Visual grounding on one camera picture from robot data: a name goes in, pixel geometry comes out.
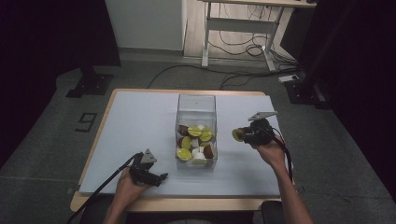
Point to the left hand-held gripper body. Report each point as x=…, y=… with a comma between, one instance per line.
x=141, y=174

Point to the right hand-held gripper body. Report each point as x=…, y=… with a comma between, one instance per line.
x=261, y=133

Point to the person's left hand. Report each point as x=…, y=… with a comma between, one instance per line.
x=126, y=189

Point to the person's right hand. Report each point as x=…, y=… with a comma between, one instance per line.
x=272, y=154

